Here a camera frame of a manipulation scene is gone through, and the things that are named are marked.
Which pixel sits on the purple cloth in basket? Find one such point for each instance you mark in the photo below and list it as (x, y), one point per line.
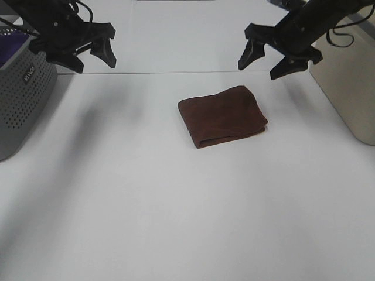
(12, 46)

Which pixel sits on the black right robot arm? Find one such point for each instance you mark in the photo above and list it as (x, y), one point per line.
(329, 13)

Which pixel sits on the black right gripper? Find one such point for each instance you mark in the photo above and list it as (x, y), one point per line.
(293, 38)

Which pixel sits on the brown towel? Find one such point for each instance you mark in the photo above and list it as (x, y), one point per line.
(230, 115)

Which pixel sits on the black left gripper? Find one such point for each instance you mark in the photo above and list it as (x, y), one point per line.
(64, 42)

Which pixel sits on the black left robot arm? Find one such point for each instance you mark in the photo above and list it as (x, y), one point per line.
(45, 14)

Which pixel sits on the beige plastic bin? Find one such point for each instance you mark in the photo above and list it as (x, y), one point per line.
(346, 76)

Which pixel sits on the grey perforated laundry basket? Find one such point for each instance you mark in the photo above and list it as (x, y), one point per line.
(25, 89)

